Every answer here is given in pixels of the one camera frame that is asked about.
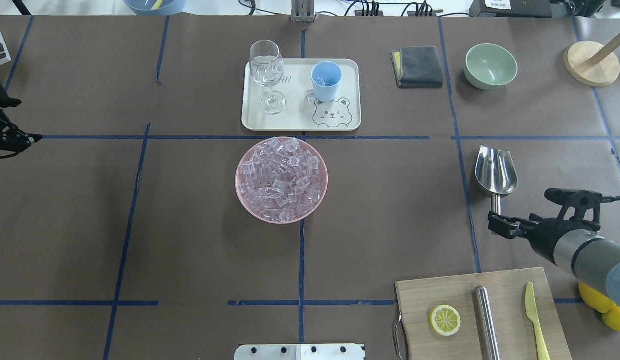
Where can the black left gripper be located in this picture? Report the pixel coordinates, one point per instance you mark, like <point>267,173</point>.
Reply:
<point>5,134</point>

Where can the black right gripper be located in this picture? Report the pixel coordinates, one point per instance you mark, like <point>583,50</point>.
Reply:
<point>543,238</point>

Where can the stainless steel ice scoop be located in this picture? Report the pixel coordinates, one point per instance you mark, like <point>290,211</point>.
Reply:
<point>496,175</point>

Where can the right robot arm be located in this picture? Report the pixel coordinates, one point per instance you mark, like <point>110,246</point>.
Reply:
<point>569,245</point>

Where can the pile of clear ice cubes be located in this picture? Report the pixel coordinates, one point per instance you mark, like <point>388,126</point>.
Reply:
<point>281,180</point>

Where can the light blue cup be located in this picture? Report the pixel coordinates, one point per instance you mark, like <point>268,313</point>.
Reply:
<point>326,77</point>

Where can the spilled ice cube on tray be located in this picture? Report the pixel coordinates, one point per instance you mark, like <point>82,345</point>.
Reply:
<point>310,96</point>

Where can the yellow plastic knife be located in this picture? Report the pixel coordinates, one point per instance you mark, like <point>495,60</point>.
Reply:
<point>533,316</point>

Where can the lemon half slice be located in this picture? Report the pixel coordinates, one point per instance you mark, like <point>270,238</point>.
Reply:
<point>445,320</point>

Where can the wooden cutting board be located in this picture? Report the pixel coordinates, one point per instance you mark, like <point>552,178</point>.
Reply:
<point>515,336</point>

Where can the yellow lemon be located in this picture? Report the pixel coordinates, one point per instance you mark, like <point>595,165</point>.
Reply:
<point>594,299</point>
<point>611,318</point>

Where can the steel cylinder tool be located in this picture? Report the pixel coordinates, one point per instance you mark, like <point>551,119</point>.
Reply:
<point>486,324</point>

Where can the green bowl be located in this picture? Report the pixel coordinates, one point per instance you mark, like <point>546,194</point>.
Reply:
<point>490,67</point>

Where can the blue bowl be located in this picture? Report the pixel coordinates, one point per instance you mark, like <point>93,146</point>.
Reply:
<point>142,7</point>

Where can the grey folded cloth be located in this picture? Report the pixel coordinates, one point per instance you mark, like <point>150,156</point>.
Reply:
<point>417,67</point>

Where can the wooden stand round base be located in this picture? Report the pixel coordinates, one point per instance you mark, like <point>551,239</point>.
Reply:
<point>593,63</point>

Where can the yellow plastic fork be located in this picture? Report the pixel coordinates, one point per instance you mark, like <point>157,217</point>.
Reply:
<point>157,5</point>

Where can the cream bear tray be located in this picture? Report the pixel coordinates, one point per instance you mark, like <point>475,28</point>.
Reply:
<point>303,114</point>

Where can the pink bowl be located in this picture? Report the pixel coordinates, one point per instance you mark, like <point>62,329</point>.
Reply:
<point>281,215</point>

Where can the clear wine glass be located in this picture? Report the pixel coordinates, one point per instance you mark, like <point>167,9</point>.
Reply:
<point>266,67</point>

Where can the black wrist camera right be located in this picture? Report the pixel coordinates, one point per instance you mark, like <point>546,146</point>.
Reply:
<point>580,200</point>

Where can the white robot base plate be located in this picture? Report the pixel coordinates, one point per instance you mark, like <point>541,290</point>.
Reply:
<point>317,351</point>

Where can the aluminium frame post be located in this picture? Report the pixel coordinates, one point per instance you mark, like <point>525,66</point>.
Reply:
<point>303,11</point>

